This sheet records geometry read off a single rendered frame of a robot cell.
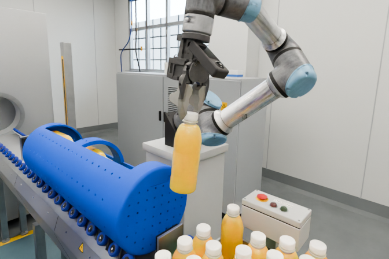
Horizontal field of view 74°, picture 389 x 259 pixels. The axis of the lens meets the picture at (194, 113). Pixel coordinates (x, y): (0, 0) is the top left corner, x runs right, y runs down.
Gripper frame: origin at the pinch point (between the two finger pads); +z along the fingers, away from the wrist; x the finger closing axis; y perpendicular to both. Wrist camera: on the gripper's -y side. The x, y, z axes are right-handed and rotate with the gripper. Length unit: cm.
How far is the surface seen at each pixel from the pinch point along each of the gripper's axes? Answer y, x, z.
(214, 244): -12.8, -1.8, 30.3
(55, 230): 59, 8, 63
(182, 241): -6.3, 3.0, 31.3
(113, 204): 15.5, 9.7, 29.7
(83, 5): 527, -201, -113
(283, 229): -20.0, -28.2, 32.2
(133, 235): 10.8, 4.8, 38.7
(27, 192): 99, 7, 64
